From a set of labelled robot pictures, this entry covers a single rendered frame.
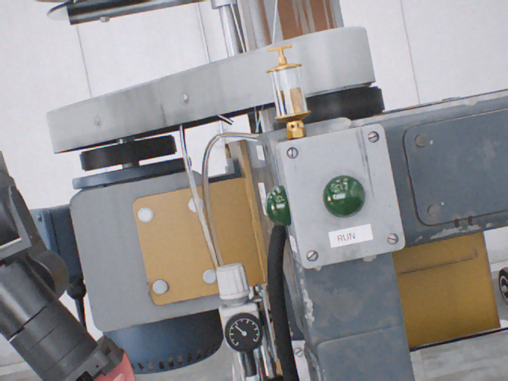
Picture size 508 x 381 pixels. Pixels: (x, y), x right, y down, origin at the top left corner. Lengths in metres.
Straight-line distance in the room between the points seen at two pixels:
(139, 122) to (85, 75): 4.90
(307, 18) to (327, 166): 0.58
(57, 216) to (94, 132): 0.11
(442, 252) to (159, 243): 0.32
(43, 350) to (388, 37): 5.34
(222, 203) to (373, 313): 0.40
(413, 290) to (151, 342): 0.32
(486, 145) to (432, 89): 5.37
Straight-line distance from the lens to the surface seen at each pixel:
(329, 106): 0.83
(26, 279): 0.84
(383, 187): 0.67
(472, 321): 1.06
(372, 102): 0.84
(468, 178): 0.74
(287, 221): 0.67
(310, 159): 0.66
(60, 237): 1.10
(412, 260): 0.98
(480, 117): 0.74
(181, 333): 1.14
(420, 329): 1.04
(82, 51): 5.95
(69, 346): 0.84
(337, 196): 0.65
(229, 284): 0.92
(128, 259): 1.09
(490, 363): 0.93
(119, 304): 1.10
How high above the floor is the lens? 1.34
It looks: 3 degrees down
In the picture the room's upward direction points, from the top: 11 degrees counter-clockwise
